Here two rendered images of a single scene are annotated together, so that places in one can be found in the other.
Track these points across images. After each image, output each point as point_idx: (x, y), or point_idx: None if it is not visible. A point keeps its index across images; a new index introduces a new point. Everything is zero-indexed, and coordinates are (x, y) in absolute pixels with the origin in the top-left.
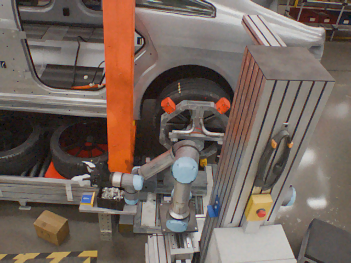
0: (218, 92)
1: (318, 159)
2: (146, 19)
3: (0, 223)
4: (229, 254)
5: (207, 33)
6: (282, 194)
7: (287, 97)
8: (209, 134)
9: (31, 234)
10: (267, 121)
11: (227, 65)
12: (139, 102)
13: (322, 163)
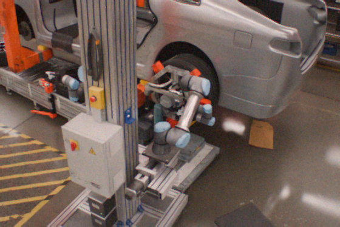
0: (199, 67)
1: (325, 179)
2: (155, 3)
3: (53, 128)
4: (72, 124)
5: (193, 17)
6: (112, 92)
7: (88, 7)
8: (170, 91)
9: (63, 139)
10: (84, 23)
11: (209, 46)
12: (151, 67)
13: (325, 183)
